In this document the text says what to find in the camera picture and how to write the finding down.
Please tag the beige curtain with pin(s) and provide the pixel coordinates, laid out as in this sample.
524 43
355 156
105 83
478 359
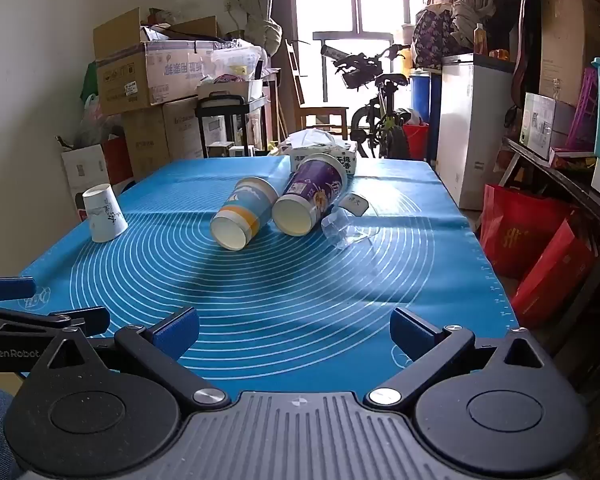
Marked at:
245 0

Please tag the red plastic bucket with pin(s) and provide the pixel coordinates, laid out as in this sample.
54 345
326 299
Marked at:
416 140

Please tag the tall cardboard box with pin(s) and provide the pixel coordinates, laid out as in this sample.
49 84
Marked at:
570 45

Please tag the white paper cup ink print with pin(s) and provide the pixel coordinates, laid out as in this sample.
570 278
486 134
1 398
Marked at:
105 215

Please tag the black utility cart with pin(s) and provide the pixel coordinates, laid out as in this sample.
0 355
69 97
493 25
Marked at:
230 105

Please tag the white appliance box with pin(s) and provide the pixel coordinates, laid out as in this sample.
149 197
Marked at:
542 125

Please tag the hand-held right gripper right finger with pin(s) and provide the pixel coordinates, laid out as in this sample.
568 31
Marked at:
411 332

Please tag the blue plastic barrel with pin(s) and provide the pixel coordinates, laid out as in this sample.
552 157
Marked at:
422 100

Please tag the orange bottle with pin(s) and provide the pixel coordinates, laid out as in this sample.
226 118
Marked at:
480 40

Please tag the dark side table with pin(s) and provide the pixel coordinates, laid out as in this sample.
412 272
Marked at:
595 205

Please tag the purple paper cup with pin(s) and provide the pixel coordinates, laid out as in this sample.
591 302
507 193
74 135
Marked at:
312 185

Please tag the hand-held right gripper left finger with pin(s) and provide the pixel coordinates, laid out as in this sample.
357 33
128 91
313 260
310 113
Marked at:
177 332

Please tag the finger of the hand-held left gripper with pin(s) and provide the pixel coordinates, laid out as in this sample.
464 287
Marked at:
10 287
87 320

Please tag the clear plastic cup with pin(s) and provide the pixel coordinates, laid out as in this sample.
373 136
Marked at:
342 227

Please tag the white cardboard box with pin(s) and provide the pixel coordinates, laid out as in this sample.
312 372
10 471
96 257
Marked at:
82 170

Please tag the wooden chair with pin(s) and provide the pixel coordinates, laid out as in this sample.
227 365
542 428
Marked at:
325 115

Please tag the blue silicone baking mat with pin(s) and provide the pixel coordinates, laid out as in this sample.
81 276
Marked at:
280 285

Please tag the tissue box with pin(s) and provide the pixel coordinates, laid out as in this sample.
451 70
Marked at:
330 147

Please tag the brown cardboard box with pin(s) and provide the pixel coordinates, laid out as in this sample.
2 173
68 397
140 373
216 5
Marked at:
152 135

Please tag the small white paper cup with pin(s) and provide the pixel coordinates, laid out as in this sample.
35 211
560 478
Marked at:
356 203

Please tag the large open cardboard box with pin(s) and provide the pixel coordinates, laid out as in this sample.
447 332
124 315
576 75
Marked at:
130 75

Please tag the white chest freezer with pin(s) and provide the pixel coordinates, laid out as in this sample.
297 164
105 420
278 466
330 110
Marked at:
472 130

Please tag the pink plastic basket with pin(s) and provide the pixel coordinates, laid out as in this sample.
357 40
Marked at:
582 110

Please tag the blue and yellow paper cup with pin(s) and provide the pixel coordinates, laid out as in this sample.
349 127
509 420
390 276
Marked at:
245 205

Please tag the window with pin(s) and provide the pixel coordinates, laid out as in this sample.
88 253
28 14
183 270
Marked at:
370 0

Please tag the black bicycle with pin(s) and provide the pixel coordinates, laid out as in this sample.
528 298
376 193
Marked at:
380 105

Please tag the red gift bag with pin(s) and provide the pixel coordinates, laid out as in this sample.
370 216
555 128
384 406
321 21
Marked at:
555 280
517 232

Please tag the floral fabric bag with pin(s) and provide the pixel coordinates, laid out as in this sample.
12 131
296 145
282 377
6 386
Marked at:
437 35

